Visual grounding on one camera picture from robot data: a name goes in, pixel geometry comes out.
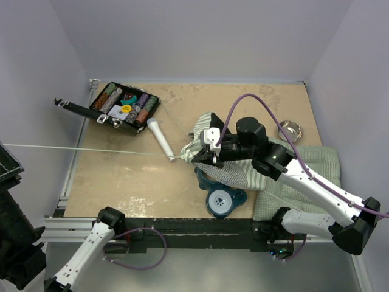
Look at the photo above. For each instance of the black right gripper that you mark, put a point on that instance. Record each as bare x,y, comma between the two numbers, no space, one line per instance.
206,156

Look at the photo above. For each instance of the green striped pet tent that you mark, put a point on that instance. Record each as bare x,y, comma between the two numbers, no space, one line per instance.
237,174

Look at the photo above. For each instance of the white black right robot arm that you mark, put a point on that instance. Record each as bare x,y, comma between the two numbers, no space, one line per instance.
349,220

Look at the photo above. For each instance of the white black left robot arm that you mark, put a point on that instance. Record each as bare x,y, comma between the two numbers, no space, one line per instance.
23,258

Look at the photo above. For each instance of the steel pet bowl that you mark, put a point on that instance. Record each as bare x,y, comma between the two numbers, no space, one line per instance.
293,130

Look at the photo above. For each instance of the teal pet bowl stand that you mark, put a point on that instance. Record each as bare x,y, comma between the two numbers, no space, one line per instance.
221,199

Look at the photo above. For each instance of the green checkered pet cushion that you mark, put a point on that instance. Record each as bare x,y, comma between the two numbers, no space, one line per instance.
295,191

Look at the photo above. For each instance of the white toy microphone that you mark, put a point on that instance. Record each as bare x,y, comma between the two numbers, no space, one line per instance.
153,125

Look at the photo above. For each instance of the red poker chip stack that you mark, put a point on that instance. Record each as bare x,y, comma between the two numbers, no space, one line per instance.
141,118

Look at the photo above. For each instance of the purple poker chip stack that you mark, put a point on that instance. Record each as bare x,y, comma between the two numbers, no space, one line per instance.
143,100

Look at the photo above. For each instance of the teal dealer button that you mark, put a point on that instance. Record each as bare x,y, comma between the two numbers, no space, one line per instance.
129,99

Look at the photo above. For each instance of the yellow big blind button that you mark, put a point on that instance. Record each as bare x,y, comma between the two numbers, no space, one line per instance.
126,108

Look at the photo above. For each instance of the black poker chip case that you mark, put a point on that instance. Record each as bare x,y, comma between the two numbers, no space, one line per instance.
102,104

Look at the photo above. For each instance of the white playing card deck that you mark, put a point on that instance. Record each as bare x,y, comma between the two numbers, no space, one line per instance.
117,112

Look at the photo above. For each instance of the green yellow chip stack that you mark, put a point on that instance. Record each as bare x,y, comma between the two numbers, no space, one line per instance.
111,87

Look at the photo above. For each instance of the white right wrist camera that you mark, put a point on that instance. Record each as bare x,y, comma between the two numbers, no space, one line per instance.
209,138

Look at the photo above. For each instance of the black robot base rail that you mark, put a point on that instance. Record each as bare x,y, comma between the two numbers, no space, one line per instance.
202,233

